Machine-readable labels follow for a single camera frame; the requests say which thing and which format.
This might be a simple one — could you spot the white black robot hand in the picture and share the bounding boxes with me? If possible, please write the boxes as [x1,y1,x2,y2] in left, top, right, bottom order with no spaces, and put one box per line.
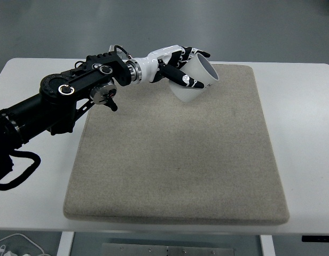
[134,45,210,89]

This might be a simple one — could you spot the white ribbed cup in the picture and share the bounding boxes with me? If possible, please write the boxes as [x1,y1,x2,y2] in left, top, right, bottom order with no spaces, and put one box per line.
[169,53,219,103]

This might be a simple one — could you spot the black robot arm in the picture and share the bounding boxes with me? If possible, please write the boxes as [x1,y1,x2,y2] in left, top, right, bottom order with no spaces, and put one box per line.
[0,45,210,154]

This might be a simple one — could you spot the beige felt mat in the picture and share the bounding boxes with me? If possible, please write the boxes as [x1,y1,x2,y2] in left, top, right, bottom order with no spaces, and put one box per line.
[63,64,289,225]

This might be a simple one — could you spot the white table leg right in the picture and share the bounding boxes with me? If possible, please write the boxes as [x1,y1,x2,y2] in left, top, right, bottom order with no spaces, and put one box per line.
[260,235,276,256]

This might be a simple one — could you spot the white table leg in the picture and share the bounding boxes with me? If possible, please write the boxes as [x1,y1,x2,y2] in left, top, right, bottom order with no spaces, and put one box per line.
[260,235,276,256]
[56,231,74,256]

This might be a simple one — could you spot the black table control panel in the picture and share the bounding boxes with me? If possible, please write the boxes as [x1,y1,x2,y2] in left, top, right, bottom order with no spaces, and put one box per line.
[301,235,329,243]

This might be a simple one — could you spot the white table leg left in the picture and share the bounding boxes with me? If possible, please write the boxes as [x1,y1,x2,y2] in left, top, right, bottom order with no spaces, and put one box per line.
[56,231,74,256]

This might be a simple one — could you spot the black braided cable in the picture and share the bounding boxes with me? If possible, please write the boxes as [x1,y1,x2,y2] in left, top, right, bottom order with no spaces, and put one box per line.
[0,150,42,191]

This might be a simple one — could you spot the white cable on floor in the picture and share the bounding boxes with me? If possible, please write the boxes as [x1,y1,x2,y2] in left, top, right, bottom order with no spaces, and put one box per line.
[0,233,46,256]

